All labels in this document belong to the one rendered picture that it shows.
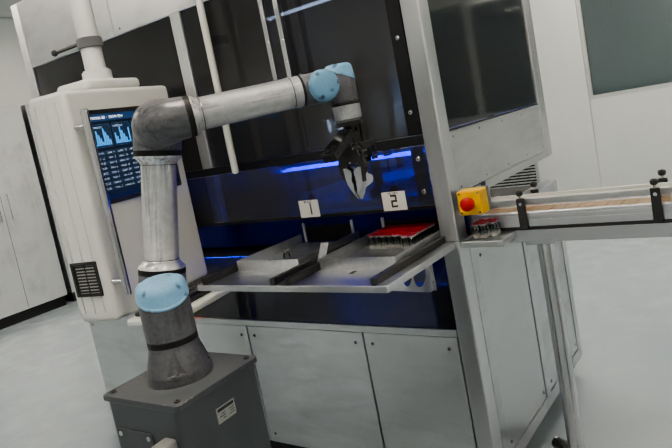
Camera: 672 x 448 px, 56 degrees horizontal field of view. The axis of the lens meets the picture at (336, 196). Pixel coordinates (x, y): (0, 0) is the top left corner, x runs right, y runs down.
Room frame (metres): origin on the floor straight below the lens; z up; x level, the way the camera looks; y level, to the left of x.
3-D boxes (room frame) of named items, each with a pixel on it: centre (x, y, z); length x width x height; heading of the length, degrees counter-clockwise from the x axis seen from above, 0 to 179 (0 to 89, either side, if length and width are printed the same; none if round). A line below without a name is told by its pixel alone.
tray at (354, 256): (1.86, -0.12, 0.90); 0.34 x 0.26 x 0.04; 143
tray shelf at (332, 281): (1.90, 0.06, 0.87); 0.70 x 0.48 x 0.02; 53
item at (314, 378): (2.83, 0.20, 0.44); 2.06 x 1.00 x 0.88; 53
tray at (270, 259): (2.06, 0.15, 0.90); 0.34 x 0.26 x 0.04; 143
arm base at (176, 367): (1.41, 0.43, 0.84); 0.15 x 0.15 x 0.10
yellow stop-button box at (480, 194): (1.80, -0.39, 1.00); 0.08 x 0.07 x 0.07; 143
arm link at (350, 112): (1.70, -0.07, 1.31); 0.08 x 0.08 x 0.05
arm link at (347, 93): (1.70, -0.07, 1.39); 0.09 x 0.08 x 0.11; 107
